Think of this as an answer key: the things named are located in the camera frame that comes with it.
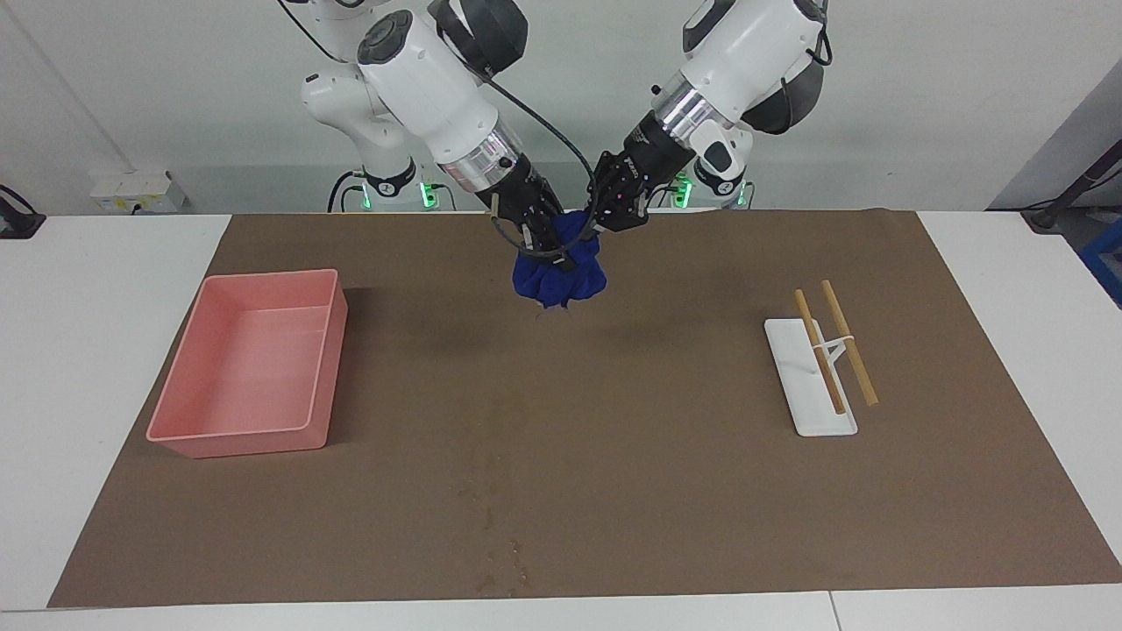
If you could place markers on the white wall socket box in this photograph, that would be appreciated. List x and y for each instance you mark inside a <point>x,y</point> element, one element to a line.
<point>140,193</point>

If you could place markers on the white rack tray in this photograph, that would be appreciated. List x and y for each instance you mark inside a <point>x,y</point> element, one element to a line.
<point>811,403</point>

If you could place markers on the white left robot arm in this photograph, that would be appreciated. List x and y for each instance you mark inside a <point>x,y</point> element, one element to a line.
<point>745,53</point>

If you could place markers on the blue towel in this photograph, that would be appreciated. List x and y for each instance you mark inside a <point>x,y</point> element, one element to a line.
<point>561,276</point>

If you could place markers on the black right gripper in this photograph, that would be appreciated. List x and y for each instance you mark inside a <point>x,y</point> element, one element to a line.
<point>526,206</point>

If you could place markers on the wooden dowel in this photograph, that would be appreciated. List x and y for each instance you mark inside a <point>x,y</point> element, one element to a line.
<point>828,381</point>
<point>861,372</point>

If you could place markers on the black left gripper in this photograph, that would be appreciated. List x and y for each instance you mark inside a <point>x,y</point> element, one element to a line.
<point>624,180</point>

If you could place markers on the spilled water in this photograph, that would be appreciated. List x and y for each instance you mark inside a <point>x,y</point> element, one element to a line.
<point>495,535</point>

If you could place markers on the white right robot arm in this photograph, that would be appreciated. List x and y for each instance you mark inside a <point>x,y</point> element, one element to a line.
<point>421,79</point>

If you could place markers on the brown table mat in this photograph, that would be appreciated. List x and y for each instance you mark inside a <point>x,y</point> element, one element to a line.
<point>614,491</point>

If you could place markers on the blue crate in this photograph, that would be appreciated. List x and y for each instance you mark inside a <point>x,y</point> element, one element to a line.
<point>1106,263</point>

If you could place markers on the black stand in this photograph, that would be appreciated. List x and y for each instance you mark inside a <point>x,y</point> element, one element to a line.
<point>1065,197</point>

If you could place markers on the pink plastic bin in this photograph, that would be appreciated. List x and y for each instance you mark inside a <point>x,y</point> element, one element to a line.
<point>254,368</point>

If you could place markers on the black table clamp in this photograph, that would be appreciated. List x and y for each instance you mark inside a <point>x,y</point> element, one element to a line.
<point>17,219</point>

